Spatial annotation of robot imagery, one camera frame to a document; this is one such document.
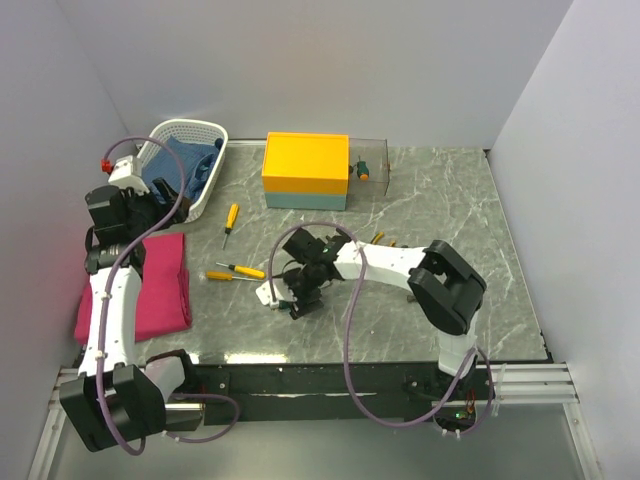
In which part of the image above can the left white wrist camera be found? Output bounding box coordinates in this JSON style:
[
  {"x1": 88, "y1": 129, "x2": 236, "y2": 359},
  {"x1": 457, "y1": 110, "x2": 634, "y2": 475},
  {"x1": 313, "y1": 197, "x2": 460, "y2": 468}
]
[{"x1": 101, "y1": 155, "x2": 150, "y2": 195}]

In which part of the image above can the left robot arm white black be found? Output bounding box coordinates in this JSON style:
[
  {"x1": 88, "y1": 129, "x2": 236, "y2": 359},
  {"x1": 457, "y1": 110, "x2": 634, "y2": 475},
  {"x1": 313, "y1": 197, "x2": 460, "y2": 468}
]
[{"x1": 60, "y1": 179, "x2": 199, "y2": 455}]

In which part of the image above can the aluminium rail frame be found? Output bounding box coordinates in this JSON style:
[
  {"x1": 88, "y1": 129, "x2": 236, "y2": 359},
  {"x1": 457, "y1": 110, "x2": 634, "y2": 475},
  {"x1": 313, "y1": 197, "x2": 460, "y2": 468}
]
[{"x1": 28, "y1": 363, "x2": 603, "y2": 479}]

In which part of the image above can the green screwdriver short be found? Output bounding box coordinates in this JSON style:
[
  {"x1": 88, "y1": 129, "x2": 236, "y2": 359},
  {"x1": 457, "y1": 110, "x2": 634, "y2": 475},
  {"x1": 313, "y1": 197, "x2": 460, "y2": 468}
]
[{"x1": 349, "y1": 157, "x2": 370, "y2": 181}]

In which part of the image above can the pink folded cloth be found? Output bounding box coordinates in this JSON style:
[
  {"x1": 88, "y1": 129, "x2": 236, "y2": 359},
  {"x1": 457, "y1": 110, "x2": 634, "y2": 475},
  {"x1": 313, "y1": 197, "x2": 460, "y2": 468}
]
[{"x1": 105, "y1": 233, "x2": 192, "y2": 344}]

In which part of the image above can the white plastic basket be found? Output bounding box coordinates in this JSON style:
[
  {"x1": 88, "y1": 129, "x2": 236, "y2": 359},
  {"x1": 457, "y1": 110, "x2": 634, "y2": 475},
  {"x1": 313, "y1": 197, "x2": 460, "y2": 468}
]
[{"x1": 137, "y1": 119, "x2": 228, "y2": 223}]

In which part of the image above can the clear plastic drawer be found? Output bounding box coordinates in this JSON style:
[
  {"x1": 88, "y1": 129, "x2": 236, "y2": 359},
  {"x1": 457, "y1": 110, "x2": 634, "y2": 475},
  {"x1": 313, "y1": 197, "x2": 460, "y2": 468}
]
[{"x1": 348, "y1": 137, "x2": 390, "y2": 198}]

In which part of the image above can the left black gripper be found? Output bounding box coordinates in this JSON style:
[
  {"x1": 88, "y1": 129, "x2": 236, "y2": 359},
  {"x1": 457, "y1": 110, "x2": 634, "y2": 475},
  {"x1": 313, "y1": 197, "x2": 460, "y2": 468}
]
[{"x1": 120, "y1": 177, "x2": 191, "y2": 238}]

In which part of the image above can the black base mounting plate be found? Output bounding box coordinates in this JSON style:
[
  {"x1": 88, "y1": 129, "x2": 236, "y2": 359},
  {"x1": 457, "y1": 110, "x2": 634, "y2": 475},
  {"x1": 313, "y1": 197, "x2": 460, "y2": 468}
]
[{"x1": 169, "y1": 362, "x2": 495, "y2": 432}]

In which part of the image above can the yellow screwdriver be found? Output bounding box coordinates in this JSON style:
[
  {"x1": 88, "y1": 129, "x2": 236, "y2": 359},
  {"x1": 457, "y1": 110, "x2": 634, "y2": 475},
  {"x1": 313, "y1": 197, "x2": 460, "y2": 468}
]
[
  {"x1": 216, "y1": 262, "x2": 266, "y2": 280},
  {"x1": 205, "y1": 271, "x2": 259, "y2": 282},
  {"x1": 222, "y1": 203, "x2": 240, "y2": 249}
]

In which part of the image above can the orange grey drawer box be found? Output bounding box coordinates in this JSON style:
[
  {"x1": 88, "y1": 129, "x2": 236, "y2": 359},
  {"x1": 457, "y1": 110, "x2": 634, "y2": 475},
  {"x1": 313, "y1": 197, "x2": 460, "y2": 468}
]
[{"x1": 261, "y1": 132, "x2": 349, "y2": 211}]

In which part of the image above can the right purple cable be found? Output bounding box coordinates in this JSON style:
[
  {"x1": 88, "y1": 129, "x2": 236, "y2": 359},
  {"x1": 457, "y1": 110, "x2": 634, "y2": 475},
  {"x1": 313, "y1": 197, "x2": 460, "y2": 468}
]
[{"x1": 267, "y1": 221, "x2": 496, "y2": 436}]

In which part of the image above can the blue cloth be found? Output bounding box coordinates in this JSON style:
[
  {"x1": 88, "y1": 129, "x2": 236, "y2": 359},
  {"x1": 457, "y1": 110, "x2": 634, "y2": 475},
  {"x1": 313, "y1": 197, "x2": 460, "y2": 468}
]
[{"x1": 142, "y1": 136, "x2": 223, "y2": 203}]

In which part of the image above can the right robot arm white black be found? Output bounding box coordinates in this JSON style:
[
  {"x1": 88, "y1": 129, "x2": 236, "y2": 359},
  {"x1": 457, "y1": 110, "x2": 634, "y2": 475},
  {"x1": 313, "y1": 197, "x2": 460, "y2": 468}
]
[{"x1": 274, "y1": 228, "x2": 487, "y2": 399}]

